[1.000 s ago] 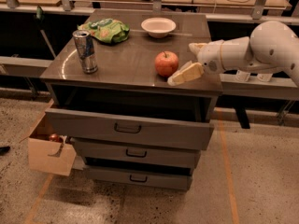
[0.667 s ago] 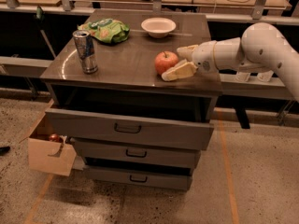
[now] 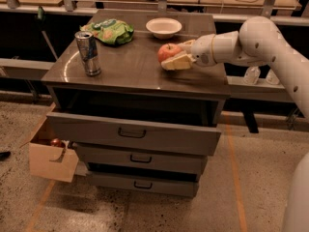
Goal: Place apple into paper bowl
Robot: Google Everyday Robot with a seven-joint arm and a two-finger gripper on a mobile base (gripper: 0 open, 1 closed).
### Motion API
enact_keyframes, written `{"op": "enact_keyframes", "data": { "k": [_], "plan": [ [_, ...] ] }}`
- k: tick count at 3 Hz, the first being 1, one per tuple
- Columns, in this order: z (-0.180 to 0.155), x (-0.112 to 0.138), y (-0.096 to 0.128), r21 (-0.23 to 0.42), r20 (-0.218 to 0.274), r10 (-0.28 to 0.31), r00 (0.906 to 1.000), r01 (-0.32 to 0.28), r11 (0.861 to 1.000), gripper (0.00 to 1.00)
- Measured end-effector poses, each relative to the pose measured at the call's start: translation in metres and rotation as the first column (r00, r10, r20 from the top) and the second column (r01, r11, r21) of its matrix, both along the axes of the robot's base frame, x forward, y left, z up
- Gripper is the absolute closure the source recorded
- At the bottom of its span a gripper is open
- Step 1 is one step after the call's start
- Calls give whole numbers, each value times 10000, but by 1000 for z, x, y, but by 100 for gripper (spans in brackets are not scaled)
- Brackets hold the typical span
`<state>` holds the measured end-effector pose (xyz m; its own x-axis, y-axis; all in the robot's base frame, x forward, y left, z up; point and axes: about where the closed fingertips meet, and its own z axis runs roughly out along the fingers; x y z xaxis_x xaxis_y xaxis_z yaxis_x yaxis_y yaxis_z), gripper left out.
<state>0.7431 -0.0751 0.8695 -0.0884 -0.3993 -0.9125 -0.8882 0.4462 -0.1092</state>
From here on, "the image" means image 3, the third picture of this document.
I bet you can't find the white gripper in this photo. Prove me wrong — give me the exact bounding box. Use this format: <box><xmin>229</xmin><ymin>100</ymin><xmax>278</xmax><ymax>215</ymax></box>
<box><xmin>161</xmin><ymin>34</ymin><xmax>215</xmax><ymax>71</ymax></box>

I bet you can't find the red apple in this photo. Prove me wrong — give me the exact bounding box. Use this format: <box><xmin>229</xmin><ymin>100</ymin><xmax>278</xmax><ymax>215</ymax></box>
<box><xmin>157</xmin><ymin>43</ymin><xmax>183</xmax><ymax>63</ymax></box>

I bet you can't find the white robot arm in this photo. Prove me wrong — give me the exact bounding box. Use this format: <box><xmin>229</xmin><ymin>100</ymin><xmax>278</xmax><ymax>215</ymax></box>
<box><xmin>160</xmin><ymin>16</ymin><xmax>309</xmax><ymax>118</ymax></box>

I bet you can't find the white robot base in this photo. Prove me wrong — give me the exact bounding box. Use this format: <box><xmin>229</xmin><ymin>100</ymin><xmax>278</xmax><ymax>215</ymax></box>
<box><xmin>282</xmin><ymin>153</ymin><xmax>309</xmax><ymax>232</ymax></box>

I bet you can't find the white paper bowl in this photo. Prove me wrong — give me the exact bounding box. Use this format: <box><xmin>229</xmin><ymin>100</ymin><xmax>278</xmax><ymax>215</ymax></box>
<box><xmin>146</xmin><ymin>17</ymin><xmax>183</xmax><ymax>40</ymax></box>

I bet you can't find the clear plastic bottle left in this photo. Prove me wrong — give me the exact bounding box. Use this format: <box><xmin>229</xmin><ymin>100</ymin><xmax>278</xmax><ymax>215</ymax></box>
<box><xmin>243</xmin><ymin>66</ymin><xmax>261</xmax><ymax>85</ymax></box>

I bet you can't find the clear plastic bottle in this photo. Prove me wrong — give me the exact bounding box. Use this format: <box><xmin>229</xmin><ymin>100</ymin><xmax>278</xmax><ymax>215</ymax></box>
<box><xmin>266</xmin><ymin>70</ymin><xmax>280</xmax><ymax>85</ymax></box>
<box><xmin>243</xmin><ymin>66</ymin><xmax>261</xmax><ymax>85</ymax></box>

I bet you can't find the green chip bag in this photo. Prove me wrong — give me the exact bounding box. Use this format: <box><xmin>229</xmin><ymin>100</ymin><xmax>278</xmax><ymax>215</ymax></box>
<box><xmin>80</xmin><ymin>18</ymin><xmax>134</xmax><ymax>45</ymax></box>

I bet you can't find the grey drawer cabinet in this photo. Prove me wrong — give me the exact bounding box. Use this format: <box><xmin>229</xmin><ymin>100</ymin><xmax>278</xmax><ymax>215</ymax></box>
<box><xmin>42</xmin><ymin>10</ymin><xmax>230</xmax><ymax>183</ymax></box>

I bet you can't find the clear plastic bottle right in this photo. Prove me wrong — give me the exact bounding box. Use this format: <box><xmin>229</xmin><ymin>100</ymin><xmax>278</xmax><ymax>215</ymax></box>
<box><xmin>266</xmin><ymin>70</ymin><xmax>280</xmax><ymax>85</ymax></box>

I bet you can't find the silver blue drink can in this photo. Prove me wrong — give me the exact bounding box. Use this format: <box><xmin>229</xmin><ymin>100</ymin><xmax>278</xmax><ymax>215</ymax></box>
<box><xmin>74</xmin><ymin>31</ymin><xmax>101</xmax><ymax>76</ymax></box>

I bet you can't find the top grey drawer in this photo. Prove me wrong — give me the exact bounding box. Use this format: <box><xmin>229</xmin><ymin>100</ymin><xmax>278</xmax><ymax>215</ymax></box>
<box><xmin>47</xmin><ymin>112</ymin><xmax>221</xmax><ymax>156</ymax></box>

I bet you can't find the grey drawer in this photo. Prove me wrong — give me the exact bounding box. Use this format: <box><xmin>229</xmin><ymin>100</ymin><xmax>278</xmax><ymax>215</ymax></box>
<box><xmin>74</xmin><ymin>143</ymin><xmax>207</xmax><ymax>175</ymax></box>
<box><xmin>86</xmin><ymin>172</ymin><xmax>199</xmax><ymax>197</ymax></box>
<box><xmin>47</xmin><ymin>112</ymin><xmax>221</xmax><ymax>156</ymax></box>

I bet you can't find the middle grey drawer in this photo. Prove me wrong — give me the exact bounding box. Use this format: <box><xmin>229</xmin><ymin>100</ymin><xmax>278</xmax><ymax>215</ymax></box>
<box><xmin>74</xmin><ymin>143</ymin><xmax>207</xmax><ymax>175</ymax></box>

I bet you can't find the bottom grey drawer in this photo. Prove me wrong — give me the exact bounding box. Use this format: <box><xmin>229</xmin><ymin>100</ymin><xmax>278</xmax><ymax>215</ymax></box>
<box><xmin>86</xmin><ymin>172</ymin><xmax>199</xmax><ymax>197</ymax></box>

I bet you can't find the red object in box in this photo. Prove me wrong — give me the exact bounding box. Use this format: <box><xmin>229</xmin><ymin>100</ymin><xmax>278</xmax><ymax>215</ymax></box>
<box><xmin>50</xmin><ymin>138</ymin><xmax>65</xmax><ymax>148</ymax></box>

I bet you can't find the cardboard box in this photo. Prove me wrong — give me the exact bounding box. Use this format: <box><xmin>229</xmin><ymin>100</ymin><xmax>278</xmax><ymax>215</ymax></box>
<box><xmin>23</xmin><ymin>115</ymin><xmax>78</xmax><ymax>183</ymax></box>

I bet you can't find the black shoe tip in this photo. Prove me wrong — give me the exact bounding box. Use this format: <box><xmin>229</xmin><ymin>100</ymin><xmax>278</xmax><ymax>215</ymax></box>
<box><xmin>0</xmin><ymin>151</ymin><xmax>11</xmax><ymax>161</ymax></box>

